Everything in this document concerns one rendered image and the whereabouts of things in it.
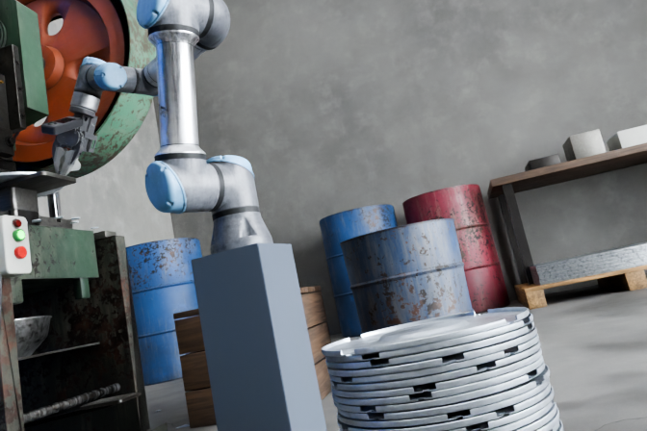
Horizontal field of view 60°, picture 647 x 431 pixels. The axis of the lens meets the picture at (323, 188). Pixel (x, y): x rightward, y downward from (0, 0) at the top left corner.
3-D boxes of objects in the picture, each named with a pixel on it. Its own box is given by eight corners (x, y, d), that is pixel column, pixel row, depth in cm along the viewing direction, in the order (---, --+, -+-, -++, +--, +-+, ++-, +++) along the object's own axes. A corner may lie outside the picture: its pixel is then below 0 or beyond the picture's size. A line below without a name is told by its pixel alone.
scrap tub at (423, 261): (486, 348, 210) (455, 223, 219) (491, 367, 170) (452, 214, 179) (377, 367, 219) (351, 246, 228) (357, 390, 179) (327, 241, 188)
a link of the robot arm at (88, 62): (90, 54, 161) (78, 56, 167) (80, 90, 160) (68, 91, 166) (116, 64, 166) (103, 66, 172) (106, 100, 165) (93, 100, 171)
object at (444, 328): (414, 323, 99) (413, 319, 99) (569, 304, 78) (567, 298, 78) (282, 362, 80) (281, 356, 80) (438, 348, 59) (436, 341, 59)
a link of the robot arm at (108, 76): (140, 65, 160) (122, 67, 168) (101, 59, 152) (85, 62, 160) (139, 93, 161) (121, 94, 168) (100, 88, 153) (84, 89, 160)
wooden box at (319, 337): (340, 382, 200) (321, 285, 206) (315, 407, 163) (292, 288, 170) (235, 401, 207) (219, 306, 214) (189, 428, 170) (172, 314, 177)
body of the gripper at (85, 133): (93, 155, 168) (104, 116, 169) (74, 149, 160) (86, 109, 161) (71, 150, 170) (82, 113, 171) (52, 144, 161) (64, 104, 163)
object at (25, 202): (83, 221, 161) (77, 176, 164) (48, 217, 148) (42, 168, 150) (11, 240, 166) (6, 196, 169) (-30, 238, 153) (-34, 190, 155)
